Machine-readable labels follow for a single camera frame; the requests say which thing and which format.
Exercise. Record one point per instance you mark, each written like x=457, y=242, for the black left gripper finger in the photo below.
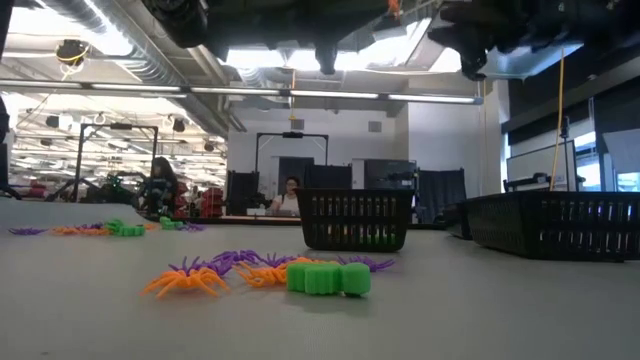
x=365, y=15

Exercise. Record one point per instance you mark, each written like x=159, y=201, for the green plastic Halloween toy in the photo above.
x=114, y=225
x=165, y=220
x=325, y=279
x=131, y=231
x=176, y=226

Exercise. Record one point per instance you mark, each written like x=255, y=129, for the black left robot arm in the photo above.
x=182, y=22

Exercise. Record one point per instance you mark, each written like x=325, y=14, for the long ceiling light bar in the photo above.
x=235, y=91

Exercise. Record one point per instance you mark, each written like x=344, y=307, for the black tripod stand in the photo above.
x=565, y=127

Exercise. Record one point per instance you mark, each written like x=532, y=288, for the black slotted plastic basket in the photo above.
x=350, y=193
x=550, y=195

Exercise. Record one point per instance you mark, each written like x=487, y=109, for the person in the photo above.
x=290, y=202
x=161, y=182

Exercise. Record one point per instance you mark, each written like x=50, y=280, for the neighbouring work table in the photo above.
x=240, y=219

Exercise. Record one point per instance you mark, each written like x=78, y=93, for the grey table mat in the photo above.
x=450, y=310

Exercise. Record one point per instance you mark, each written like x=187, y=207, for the black metal rig frame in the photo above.
x=121, y=126
x=292, y=134

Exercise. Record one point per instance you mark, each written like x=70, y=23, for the silver ventilation duct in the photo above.
x=150, y=65

